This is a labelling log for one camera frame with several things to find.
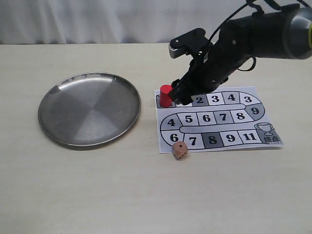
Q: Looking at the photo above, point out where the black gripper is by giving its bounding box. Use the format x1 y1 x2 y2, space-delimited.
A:
170 20 251 105

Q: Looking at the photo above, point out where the red cylinder game piece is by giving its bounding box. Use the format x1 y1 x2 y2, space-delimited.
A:
159 84 172 108

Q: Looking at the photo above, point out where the wooden die with black pips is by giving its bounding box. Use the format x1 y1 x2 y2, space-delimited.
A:
172 141 188 160

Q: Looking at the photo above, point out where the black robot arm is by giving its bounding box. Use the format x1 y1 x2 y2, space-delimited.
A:
169 0 312 105

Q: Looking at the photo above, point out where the printed paper game board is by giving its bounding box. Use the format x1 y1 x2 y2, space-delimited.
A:
155 86 283 154

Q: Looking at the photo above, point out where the round stainless steel plate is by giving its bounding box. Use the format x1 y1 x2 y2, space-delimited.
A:
38 72 141 148

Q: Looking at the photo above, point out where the white backdrop curtain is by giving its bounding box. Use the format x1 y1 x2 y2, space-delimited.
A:
0 0 244 44

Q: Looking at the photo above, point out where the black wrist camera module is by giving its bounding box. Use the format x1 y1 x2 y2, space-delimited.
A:
169 28 208 59

